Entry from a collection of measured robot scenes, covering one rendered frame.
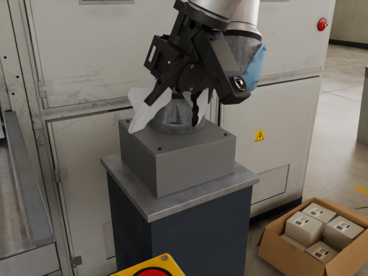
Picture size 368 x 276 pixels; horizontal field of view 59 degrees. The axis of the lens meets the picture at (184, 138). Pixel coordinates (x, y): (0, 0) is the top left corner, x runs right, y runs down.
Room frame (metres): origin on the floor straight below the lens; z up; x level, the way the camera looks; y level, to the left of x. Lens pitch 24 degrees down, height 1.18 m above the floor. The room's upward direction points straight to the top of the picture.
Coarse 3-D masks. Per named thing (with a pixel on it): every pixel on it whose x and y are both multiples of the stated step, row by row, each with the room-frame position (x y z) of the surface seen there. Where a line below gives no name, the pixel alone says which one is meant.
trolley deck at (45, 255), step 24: (24, 144) 0.72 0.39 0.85; (24, 168) 0.60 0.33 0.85; (24, 192) 0.51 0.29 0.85; (0, 216) 0.44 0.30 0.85; (48, 216) 0.43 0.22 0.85; (0, 240) 0.38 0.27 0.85; (48, 240) 0.38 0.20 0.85; (0, 264) 0.34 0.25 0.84; (24, 264) 0.36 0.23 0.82; (48, 264) 0.37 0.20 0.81
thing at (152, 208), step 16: (112, 160) 0.82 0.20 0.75; (112, 176) 0.75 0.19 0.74; (128, 176) 0.73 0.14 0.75; (224, 176) 0.73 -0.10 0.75; (240, 176) 0.73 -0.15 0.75; (256, 176) 0.73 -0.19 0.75; (128, 192) 0.66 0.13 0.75; (144, 192) 0.66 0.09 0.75; (176, 192) 0.66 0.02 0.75; (192, 192) 0.66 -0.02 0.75; (208, 192) 0.66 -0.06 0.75; (224, 192) 0.67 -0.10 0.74; (144, 208) 0.59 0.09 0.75; (160, 208) 0.59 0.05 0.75; (176, 208) 0.60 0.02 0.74
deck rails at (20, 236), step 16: (0, 96) 0.94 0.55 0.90; (0, 144) 0.71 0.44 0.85; (0, 160) 0.63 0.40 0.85; (16, 160) 0.63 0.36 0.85; (0, 176) 0.56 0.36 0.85; (16, 176) 0.47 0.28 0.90; (0, 192) 0.50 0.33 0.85; (16, 192) 0.50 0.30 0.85; (0, 208) 0.46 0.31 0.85; (16, 208) 0.46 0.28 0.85; (16, 224) 0.41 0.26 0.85; (16, 240) 0.38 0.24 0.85; (32, 240) 0.38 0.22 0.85
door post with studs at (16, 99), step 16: (0, 0) 0.98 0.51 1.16; (0, 16) 0.98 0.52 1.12; (0, 32) 0.97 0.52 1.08; (0, 48) 0.97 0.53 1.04; (0, 64) 0.97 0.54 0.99; (16, 64) 0.99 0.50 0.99; (0, 80) 0.96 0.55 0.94; (16, 80) 0.98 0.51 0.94; (16, 96) 0.98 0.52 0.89; (16, 112) 0.97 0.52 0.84; (32, 144) 0.99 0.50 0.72; (32, 160) 0.98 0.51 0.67
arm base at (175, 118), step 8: (176, 96) 0.77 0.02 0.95; (168, 104) 0.77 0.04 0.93; (176, 104) 0.77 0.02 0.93; (184, 104) 0.77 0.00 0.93; (160, 112) 0.77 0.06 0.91; (168, 112) 0.76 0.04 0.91; (176, 112) 0.77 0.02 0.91; (184, 112) 0.76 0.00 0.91; (192, 112) 0.77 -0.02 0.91; (152, 120) 0.78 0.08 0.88; (160, 120) 0.76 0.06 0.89; (168, 120) 0.76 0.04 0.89; (176, 120) 0.76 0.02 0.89; (184, 120) 0.76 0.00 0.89; (200, 120) 0.79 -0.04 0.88; (152, 128) 0.78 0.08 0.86; (160, 128) 0.76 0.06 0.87; (168, 128) 0.75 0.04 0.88; (176, 128) 0.75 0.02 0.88; (184, 128) 0.75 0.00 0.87; (192, 128) 0.76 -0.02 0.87; (200, 128) 0.79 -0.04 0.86
